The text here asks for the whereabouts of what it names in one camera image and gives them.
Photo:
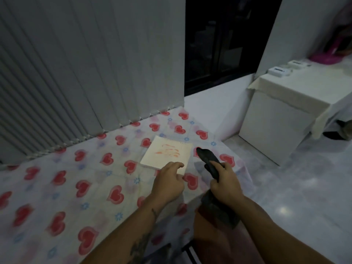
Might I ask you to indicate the white tile with red stain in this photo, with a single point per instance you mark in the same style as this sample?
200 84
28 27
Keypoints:
165 152

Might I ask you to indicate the person's right forearm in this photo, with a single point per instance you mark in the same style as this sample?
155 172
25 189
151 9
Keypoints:
275 233

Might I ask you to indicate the person's right thumb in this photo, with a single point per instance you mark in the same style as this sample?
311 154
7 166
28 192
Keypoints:
223 167

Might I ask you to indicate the dark glass door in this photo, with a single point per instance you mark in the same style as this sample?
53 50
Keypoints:
225 38

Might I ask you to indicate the white cabinet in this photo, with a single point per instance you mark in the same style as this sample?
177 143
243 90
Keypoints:
275 126

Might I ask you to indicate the person's left forearm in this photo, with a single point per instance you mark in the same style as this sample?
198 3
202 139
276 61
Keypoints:
129 233

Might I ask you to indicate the person's left thumb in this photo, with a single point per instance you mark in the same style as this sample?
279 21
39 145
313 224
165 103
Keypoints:
179 178

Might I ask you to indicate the dark object on floor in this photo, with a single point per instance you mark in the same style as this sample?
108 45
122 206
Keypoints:
339 131

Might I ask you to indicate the person's leg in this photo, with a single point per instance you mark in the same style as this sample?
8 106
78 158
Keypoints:
217 244

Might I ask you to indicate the small white box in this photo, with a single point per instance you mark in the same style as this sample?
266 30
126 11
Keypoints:
298 64
278 71

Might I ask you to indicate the heart print tablecloth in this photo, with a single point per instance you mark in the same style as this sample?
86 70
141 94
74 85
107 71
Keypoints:
68 184

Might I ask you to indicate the person's left hand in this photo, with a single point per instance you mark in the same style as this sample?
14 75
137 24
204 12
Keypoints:
167 184

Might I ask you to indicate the pink plastic object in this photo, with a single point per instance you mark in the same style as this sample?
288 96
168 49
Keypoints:
330 52

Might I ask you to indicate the person's right hand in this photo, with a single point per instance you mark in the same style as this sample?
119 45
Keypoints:
227 186

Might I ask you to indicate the dark grey cloth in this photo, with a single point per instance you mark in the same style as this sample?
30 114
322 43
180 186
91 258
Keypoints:
210 164

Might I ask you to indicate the grey vertical blinds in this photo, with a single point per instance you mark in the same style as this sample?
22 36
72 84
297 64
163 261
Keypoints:
82 65

